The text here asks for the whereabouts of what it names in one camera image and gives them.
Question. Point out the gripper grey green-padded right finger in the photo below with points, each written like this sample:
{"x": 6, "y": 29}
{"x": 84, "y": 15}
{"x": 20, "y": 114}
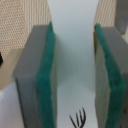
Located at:
{"x": 111, "y": 63}

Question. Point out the white ghost-shaped toy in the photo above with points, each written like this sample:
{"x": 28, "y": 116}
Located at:
{"x": 73, "y": 26}

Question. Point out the gripper grey green-padded left finger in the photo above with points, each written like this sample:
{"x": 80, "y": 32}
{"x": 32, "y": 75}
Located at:
{"x": 36, "y": 78}

